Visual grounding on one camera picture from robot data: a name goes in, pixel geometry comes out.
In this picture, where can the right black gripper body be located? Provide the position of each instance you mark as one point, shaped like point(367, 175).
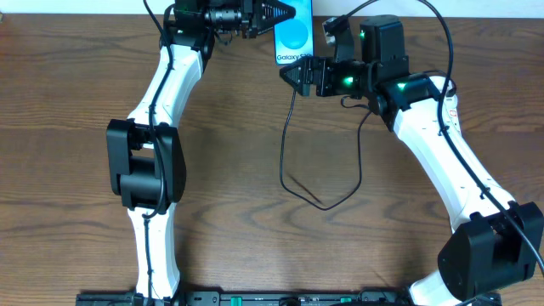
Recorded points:
point(320, 77)

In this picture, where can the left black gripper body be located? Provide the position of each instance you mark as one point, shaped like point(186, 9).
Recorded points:
point(247, 17)

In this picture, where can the blue Galaxy smartphone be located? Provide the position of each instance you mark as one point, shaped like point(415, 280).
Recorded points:
point(294, 38)

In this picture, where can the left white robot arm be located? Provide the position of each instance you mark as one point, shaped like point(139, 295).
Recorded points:
point(146, 159)

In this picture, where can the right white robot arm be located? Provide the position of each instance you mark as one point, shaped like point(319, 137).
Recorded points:
point(495, 240)

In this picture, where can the white power strip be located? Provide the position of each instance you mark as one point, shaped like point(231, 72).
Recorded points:
point(450, 113)

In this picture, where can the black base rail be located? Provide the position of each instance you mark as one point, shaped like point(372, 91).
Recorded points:
point(209, 298)

